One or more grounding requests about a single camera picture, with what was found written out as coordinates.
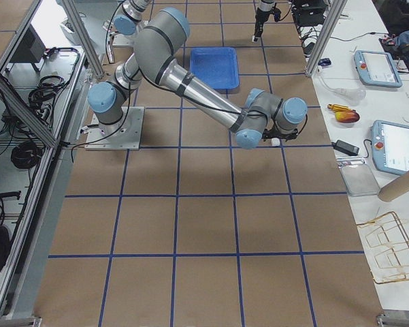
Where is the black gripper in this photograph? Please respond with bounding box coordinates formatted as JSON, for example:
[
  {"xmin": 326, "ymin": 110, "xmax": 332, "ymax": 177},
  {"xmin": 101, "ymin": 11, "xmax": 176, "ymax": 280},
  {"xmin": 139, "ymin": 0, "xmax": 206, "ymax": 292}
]
[{"xmin": 262, "ymin": 129, "xmax": 299, "ymax": 140}]

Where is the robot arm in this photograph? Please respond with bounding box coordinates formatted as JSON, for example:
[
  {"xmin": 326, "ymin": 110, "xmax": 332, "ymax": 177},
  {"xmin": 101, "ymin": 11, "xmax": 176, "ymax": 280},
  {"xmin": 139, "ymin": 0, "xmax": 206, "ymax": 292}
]
[
  {"xmin": 88, "ymin": 7, "xmax": 308, "ymax": 149},
  {"xmin": 111, "ymin": 1, "xmax": 281, "ymax": 42}
]

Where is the blue plastic tray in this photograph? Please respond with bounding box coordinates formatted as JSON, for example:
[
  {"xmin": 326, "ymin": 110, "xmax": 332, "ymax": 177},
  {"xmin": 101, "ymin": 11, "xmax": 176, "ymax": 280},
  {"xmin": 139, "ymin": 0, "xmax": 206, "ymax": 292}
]
[{"xmin": 190, "ymin": 47, "xmax": 240, "ymax": 90}]

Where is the grey metal tray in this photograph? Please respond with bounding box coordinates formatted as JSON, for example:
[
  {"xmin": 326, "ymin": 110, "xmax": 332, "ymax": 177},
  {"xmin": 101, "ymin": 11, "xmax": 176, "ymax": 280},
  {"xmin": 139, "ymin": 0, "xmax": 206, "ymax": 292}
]
[{"xmin": 340, "ymin": 164, "xmax": 380, "ymax": 197}]

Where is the black power brick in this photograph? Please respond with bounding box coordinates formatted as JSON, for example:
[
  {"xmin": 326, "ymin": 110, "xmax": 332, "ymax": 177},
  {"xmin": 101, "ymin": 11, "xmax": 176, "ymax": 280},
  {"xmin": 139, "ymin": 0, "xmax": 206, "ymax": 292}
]
[{"xmin": 331, "ymin": 140, "xmax": 359, "ymax": 156}]

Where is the red yellow mango toy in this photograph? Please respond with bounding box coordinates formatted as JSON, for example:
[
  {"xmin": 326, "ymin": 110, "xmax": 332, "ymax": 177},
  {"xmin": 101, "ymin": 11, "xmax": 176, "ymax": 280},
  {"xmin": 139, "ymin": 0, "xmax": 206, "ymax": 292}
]
[{"xmin": 335, "ymin": 110, "xmax": 360, "ymax": 123}]

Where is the clear light bulb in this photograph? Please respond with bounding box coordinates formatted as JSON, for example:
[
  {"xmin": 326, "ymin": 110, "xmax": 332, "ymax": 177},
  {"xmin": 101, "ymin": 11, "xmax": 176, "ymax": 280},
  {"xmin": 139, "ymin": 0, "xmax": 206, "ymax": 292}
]
[{"xmin": 316, "ymin": 68, "xmax": 366, "ymax": 103}]

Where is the far teach pendant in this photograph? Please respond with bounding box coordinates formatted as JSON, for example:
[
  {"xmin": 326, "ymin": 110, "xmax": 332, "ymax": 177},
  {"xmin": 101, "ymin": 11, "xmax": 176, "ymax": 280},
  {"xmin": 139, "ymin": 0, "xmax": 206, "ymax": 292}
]
[{"xmin": 353, "ymin": 50, "xmax": 402, "ymax": 89}]

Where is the teach pendant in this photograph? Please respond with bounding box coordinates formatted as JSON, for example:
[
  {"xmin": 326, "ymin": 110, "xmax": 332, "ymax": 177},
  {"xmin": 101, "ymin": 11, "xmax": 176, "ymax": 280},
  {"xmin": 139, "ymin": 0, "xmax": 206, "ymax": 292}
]
[
  {"xmin": 353, "ymin": 50, "xmax": 402, "ymax": 89},
  {"xmin": 371, "ymin": 120, "xmax": 409, "ymax": 175}
]

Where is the near teach pendant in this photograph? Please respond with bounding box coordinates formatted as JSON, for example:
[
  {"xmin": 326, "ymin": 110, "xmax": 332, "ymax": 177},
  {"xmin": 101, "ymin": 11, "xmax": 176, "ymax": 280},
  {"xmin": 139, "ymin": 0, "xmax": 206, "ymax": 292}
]
[{"xmin": 371, "ymin": 120, "xmax": 409, "ymax": 175}]

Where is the cardboard tube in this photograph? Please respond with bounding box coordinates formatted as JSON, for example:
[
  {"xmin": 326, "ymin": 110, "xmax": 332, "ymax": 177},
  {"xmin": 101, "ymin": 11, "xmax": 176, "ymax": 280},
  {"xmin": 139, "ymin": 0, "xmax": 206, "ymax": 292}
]
[{"xmin": 378, "ymin": 171, "xmax": 409, "ymax": 202}]

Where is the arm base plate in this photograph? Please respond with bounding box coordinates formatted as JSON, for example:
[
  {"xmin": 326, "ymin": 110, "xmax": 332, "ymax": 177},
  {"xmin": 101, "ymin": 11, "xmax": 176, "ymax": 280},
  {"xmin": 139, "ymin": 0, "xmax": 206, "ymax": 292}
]
[{"xmin": 84, "ymin": 106, "xmax": 145, "ymax": 151}]

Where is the aluminium frame upright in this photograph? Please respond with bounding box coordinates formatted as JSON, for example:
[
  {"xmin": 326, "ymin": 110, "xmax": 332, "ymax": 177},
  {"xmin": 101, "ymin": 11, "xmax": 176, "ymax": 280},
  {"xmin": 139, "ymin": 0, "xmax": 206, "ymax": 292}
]
[{"xmin": 305, "ymin": 0, "xmax": 347, "ymax": 77}]

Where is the gold wire rack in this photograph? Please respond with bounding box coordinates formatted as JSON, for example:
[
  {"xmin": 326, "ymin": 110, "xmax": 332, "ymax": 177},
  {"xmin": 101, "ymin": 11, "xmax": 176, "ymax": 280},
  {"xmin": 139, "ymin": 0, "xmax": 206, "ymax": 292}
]
[{"xmin": 357, "ymin": 211, "xmax": 409, "ymax": 285}]

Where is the black cable coil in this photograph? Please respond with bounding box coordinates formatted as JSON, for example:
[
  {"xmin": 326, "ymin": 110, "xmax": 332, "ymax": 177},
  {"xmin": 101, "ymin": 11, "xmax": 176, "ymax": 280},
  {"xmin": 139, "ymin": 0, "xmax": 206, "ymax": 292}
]
[{"xmin": 10, "ymin": 139, "xmax": 44, "ymax": 170}]

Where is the aluminium frame rail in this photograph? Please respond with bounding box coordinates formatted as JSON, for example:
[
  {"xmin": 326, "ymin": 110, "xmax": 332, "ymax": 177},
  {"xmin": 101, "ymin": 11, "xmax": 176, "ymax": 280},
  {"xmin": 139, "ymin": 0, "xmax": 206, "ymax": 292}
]
[{"xmin": 0, "ymin": 73, "xmax": 73, "ymax": 149}]

